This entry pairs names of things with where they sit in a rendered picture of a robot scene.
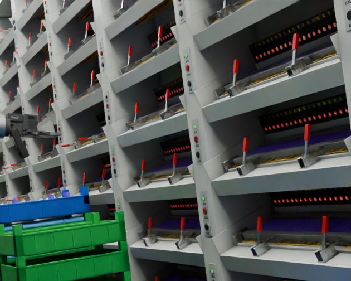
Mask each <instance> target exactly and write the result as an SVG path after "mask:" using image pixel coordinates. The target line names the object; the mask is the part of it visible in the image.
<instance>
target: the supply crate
mask: <svg viewBox="0 0 351 281"><path fill-rule="evenodd" d="M67 192H69V189H68V190H62V198H52V199H46V200H38V201H29V202H19V203H13V204H5V205H0V224H5V223H10V222H19V221H27V220H35V219H44V218H48V217H56V216H65V215H73V214H81V213H87V212H91V211H90V201H89V192H88V187H87V186H86V187H80V193H81V195H80V196H71V197H65V194H64V193H67Z"/></svg>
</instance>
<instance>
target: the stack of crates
mask: <svg viewBox="0 0 351 281"><path fill-rule="evenodd" d="M114 214H115V220H105V221H100V216H99V212H93V213H91V222H83V223H78V224H71V225H62V226H55V227H47V228H42V229H34V230H26V231H22V225H12V231H13V232H11V233H6V234H5V233H4V225H0V277H1V281H131V274H130V264H129V254H128V245H127V239H126V229H125V220H124V211H115V212H114ZM114 242H118V248H119V249H108V248H103V244H107V243H114ZM87 246H94V247H95V248H94V249H90V250H83V251H77V252H72V253H66V254H59V255H51V256H45V257H41V258H34V259H27V260H25V256H29V255H36V254H43V253H50V252H54V251H61V250H69V249H76V248H83V247H87ZM7 256H12V257H16V261H13V262H9V263H8V260H7ZM118 272H121V277H122V278H117V277H110V276H106V274H112V273H118Z"/></svg>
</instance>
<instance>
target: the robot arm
mask: <svg viewBox="0 0 351 281"><path fill-rule="evenodd" d="M11 125H12V126H13V127H11ZM37 126H38V115H32V114H11V113H7V114H6V116H5V115H0V139H3V138H4V137H8V136H9V135H10V136H11V138H12V140H13V142H14V144H15V146H16V148H17V150H18V154H19V156H20V157H21V158H22V159H24V158H26V157H28V156H29V154H28V150H27V149H26V147H25V145H24V144H23V141H22V139H21V137H25V138H56V137H59V136H61V135H62V133H55V129H54V126H53V122H52V121H48V122H47V123H44V125H43V126H40V127H38V128H37Z"/></svg>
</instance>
